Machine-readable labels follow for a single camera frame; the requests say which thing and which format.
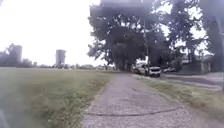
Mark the wide grass field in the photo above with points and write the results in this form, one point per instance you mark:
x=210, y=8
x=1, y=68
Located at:
x=43, y=93

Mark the vehicle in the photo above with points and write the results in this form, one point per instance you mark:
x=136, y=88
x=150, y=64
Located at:
x=170, y=69
x=139, y=69

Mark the tall leafy tree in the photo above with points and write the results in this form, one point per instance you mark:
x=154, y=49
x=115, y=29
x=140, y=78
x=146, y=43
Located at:
x=180, y=26

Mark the distant row of trees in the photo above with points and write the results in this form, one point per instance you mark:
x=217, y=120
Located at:
x=6, y=59

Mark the grass verge strip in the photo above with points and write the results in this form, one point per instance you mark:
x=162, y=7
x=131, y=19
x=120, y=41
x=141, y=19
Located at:
x=186, y=93

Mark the tall grey tower building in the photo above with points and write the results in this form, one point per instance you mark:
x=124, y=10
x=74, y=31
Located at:
x=60, y=56

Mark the grey concrete path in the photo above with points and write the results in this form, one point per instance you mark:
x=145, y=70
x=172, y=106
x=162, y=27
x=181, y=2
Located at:
x=133, y=100

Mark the white pickup truck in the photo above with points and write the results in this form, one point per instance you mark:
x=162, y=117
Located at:
x=154, y=71

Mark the slim grey tower building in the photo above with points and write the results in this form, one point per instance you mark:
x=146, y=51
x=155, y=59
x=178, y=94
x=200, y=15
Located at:
x=17, y=53

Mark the large dark tree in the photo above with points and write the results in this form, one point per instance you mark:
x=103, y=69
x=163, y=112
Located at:
x=123, y=40

